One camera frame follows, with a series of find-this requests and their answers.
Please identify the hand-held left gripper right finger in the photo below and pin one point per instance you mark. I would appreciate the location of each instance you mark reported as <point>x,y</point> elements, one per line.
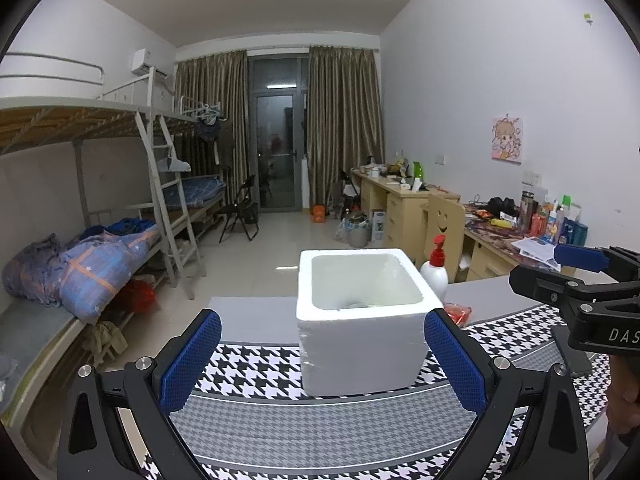
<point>455,360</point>

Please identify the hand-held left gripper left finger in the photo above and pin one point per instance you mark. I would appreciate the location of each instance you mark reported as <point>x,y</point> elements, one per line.
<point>192,360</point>

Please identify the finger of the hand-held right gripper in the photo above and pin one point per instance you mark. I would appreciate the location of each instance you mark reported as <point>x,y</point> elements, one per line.
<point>540,282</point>
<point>580,256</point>

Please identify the white foam box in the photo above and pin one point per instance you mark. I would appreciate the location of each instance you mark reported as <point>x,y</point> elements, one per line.
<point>360,350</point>

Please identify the person's right hand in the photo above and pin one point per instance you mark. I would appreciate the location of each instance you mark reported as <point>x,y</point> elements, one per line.
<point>625,395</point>

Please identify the printed papers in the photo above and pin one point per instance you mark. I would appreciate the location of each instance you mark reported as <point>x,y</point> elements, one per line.
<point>535,250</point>

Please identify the row of toiletry bottles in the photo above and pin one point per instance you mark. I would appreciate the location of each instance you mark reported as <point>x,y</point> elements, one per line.
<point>555,222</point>

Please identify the red plastic cup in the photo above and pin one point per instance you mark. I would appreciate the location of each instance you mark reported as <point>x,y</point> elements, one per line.
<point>457,314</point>

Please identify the desk with patterned cloth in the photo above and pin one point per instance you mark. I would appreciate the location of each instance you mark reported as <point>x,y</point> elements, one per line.
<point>490,255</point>

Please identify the red bag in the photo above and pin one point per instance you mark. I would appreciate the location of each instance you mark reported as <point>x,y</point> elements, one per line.
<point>142,297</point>

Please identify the white bottle with red pump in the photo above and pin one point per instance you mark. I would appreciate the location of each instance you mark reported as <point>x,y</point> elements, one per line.
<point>434,280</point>

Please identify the black headphones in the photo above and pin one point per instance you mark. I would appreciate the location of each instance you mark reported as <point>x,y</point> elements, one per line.
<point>502,206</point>

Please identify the beige cloth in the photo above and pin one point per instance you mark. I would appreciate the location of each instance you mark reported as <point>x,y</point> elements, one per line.
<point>105,342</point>

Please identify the wooden chair with smiley face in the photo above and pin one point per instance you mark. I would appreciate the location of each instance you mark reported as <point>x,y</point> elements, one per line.
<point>442,225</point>

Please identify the blue quilt with orange stripes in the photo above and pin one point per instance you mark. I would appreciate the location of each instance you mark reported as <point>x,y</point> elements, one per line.
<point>90,275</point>

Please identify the white bunk bed ladder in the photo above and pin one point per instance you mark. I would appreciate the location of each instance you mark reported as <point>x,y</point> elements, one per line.
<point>170,220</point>

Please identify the houndstooth table mat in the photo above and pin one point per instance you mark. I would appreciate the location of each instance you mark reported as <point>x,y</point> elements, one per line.
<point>320,425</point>

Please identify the blue crumpled clothing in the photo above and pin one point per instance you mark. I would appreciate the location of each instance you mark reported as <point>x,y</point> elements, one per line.
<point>120,227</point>

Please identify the white and blue carton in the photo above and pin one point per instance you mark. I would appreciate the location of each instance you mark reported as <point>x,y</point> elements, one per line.
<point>378,227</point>

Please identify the light wooden desk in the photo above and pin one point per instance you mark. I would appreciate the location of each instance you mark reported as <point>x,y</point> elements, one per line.
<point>395,215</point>

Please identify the black folding chair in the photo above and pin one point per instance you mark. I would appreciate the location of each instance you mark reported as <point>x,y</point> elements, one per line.
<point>240,210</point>

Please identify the green desk item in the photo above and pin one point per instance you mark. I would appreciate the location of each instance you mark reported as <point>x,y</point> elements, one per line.
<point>418,171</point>

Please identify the blue plaid bedding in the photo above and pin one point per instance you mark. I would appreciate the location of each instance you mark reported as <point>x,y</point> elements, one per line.
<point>197,192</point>

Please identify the orange bucket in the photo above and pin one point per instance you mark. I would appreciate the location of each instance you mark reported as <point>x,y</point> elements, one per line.
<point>318,214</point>

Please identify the white hanging holder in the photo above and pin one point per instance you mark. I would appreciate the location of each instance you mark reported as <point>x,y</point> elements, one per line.
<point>175,166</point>

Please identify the glass balcony door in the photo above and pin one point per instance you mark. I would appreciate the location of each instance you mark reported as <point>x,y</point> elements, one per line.
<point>275,150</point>

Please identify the dark hanging clothes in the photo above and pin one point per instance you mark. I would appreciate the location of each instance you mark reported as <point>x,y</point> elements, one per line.
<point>207,130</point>

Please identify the white metal bunk bed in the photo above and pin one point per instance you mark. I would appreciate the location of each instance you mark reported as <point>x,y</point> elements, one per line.
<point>60,120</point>
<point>190,110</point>

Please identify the brown curtain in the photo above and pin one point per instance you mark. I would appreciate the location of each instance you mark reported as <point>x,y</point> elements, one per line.
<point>215,110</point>
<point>345,120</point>

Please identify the white air conditioner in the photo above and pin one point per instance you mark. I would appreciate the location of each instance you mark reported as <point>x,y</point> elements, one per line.
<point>147,65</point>

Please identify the pink cartoon wall poster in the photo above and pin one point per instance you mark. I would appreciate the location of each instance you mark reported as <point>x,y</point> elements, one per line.
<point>507,139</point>

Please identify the small green wall sticker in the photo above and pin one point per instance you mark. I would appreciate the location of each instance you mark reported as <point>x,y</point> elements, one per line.
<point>589,17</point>

